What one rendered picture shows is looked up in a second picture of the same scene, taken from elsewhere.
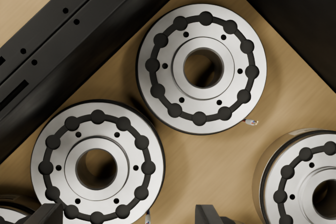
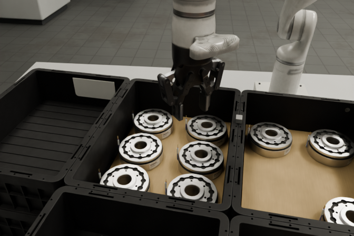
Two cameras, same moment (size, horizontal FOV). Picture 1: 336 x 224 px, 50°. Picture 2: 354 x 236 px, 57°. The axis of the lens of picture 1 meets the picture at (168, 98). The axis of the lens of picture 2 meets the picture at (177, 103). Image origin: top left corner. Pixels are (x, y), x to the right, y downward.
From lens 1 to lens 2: 0.54 m
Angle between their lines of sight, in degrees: 58
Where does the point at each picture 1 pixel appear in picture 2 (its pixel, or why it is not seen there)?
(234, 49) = not seen: hidden behind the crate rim
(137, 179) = (187, 157)
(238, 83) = (177, 194)
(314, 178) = (134, 181)
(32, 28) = (241, 150)
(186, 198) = (167, 168)
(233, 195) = (152, 176)
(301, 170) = (138, 183)
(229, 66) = (184, 195)
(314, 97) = not seen: hidden behind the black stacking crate
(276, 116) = not seen: hidden behind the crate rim
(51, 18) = (239, 154)
